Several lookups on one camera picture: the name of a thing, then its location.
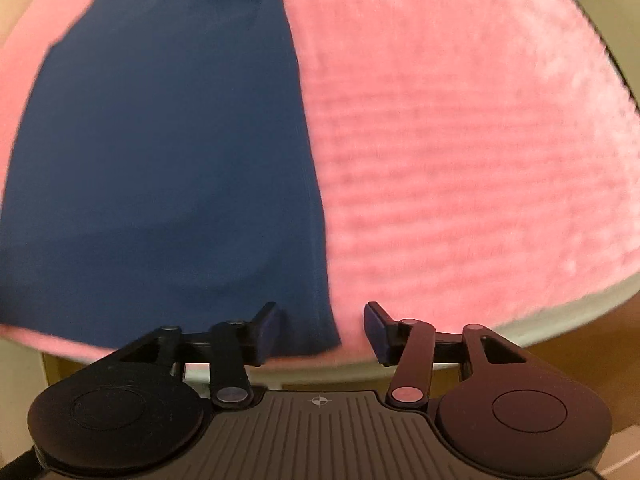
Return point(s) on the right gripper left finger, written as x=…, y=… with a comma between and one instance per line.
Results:
x=228, y=348

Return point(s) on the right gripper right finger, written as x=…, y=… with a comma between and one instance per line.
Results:
x=413, y=347

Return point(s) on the pink fuzzy bed blanket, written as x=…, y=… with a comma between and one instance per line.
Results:
x=478, y=161

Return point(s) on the navy blue shirt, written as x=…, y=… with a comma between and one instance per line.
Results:
x=162, y=175

